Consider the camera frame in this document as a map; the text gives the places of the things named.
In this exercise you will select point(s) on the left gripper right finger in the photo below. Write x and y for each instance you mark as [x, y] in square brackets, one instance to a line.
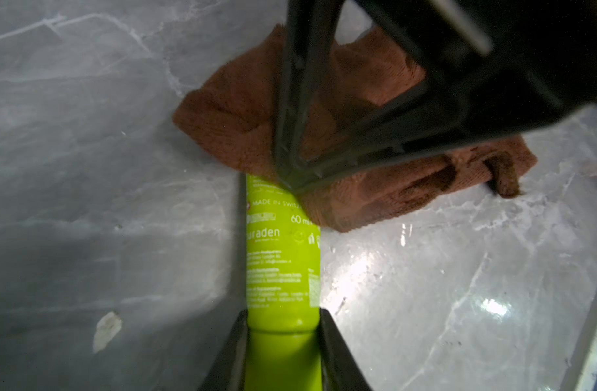
[340, 371]

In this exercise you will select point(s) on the green toothpaste tube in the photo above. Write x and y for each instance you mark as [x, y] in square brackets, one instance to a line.
[283, 287]

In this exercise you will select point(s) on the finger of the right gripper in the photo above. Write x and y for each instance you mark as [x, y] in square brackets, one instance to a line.
[309, 35]
[428, 121]

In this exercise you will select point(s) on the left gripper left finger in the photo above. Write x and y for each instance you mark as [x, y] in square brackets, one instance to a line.
[228, 370]

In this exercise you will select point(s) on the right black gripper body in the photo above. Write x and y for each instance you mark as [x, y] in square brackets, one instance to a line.
[541, 54]

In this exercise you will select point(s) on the brown cloth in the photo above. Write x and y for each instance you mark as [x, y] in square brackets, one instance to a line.
[232, 117]

